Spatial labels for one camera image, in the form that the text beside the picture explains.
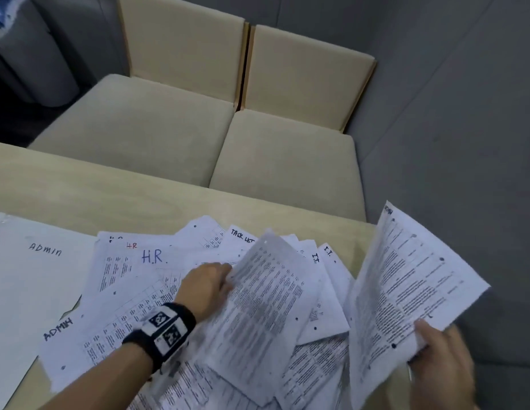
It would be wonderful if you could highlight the black wristband with marker tags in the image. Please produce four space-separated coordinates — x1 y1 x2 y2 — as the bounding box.
121 302 197 374

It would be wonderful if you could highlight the person's left hand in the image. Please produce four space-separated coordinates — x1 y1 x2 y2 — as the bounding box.
175 262 234 325

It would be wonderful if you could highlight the person's right hand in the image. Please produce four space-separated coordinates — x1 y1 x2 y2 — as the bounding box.
408 318 478 410

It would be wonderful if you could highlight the beige upholstered chair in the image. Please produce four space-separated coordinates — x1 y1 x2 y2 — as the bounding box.
28 0 250 189
209 24 377 222

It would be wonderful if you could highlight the large white handwritten sheet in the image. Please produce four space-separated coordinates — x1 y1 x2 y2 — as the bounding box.
0 210 100 410

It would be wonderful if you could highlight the blue bin liner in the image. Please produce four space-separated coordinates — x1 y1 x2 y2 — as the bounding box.
0 0 19 39

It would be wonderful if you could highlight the pile of printed papers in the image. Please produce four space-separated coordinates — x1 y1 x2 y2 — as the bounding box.
38 215 415 410

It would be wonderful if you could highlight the printed paper sheet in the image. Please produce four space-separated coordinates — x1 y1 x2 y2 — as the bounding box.
196 228 325 407
347 200 491 410

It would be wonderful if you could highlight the grey waste bin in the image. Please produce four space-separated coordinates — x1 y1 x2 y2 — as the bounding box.
0 0 80 108

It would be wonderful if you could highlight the person's left forearm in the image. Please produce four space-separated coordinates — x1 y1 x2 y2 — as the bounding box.
51 342 154 410

